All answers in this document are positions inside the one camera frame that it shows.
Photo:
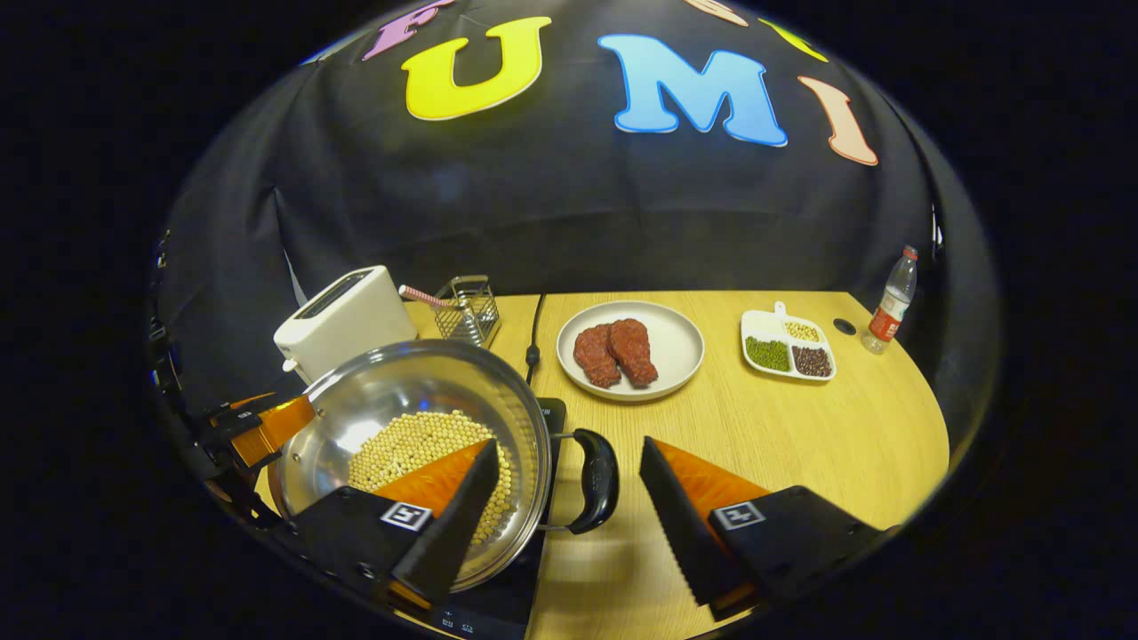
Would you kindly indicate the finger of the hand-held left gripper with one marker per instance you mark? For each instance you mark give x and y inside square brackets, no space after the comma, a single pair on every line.
[280,425]

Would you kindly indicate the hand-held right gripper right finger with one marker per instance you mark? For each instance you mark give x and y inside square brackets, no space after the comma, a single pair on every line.
[680,533]

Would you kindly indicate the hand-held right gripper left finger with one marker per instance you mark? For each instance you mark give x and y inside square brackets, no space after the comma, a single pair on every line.
[453,533]

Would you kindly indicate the black induction cooktop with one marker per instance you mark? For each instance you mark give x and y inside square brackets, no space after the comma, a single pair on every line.
[507,596]

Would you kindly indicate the pile of soybeans in pot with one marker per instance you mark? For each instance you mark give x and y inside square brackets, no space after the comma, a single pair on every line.
[400,444]

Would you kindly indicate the white toaster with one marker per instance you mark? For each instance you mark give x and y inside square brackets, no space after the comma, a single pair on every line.
[347,324]

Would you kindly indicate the white round plate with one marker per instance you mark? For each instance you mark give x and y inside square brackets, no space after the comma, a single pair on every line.
[680,347]

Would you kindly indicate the red raw steak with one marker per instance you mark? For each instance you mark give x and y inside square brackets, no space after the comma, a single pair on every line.
[633,351]
[594,356]

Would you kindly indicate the pink striped straw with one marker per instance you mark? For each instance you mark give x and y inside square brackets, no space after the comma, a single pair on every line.
[422,295]

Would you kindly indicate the pile of green mung beans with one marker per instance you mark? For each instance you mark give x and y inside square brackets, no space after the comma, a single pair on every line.
[766,354]

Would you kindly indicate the pile of red beans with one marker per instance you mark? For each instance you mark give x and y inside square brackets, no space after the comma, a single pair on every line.
[811,361]

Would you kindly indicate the white divided dish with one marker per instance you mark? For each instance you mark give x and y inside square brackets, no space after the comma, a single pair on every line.
[765,324]

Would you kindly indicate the small pile of soybeans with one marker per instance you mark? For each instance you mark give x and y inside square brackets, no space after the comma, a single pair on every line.
[802,332]

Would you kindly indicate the clear water bottle red label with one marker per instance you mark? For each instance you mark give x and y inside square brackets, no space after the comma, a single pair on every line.
[889,307]

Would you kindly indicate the black backdrop cloth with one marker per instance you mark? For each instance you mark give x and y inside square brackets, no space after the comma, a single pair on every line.
[533,196]

